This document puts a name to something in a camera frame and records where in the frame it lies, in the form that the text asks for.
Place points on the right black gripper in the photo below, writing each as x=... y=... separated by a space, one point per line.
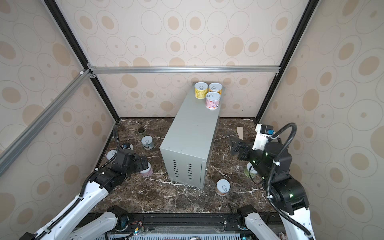
x=246 y=149

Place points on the yellow label can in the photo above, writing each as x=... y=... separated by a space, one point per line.
x=201 y=90

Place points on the orange label can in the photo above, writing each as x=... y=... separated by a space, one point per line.
x=216 y=87

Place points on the wooden spatula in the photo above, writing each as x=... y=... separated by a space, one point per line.
x=240 y=132

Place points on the green label can right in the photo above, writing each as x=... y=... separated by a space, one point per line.
x=250 y=171

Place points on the teal label can left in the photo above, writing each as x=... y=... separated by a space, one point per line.
x=148 y=142

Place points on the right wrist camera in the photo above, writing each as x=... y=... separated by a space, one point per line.
x=264 y=132

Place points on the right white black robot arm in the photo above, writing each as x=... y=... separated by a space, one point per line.
x=288 y=196

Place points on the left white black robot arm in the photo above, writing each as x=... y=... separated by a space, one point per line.
x=97 y=185

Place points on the pink label can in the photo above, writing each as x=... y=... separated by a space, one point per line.
x=148 y=172
x=212 y=100

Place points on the grey metal cabinet box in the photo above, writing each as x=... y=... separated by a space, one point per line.
x=187 y=147

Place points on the horizontal aluminium frame bar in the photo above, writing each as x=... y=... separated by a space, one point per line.
x=178 y=70

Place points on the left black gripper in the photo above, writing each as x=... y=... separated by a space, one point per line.
x=141 y=165

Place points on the left diagonal aluminium bar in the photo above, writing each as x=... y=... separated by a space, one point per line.
x=26 y=137

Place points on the brown label can left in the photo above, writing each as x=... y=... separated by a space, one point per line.
x=111 y=155

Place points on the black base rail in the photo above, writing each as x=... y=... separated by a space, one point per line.
x=179 y=226

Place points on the red label can front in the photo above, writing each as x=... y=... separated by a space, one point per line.
x=223 y=187

